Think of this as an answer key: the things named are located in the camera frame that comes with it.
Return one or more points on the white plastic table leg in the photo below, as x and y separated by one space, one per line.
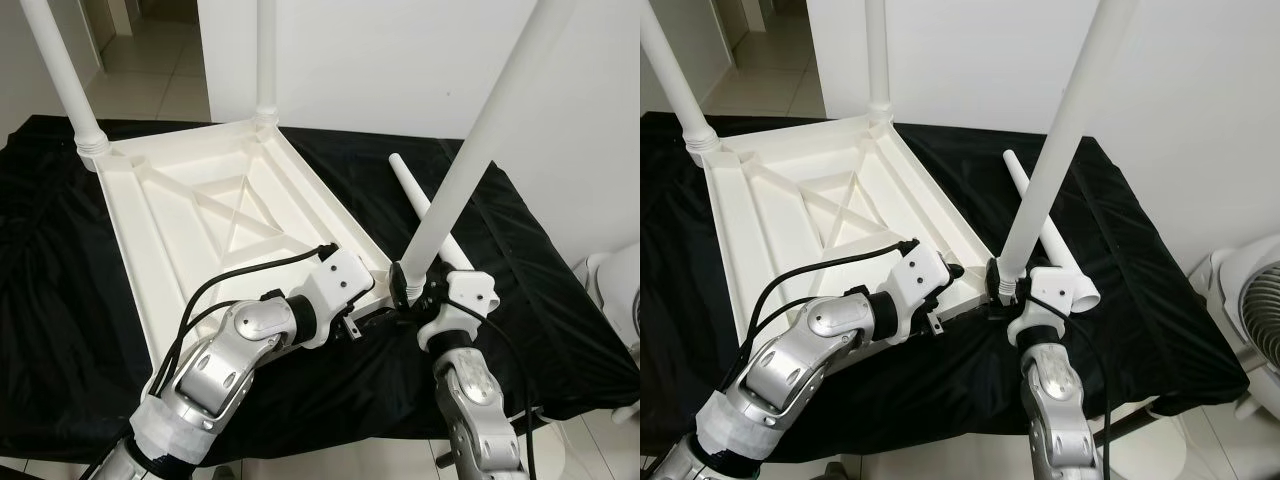
1020 175
480 140
675 90
267 50
878 50
1060 130
410 185
60 80

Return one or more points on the white round floor base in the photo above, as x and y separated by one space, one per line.
1150 450

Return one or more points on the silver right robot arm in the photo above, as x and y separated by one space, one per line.
475 410
1055 410

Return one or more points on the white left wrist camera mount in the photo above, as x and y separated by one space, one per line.
342 280
925 272

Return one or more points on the grey robot foot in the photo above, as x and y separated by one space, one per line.
840 471
220 472

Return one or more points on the white plastic table top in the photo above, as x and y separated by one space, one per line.
150 230
760 230

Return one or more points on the black tablecloth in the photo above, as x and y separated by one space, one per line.
560 340
1180 340

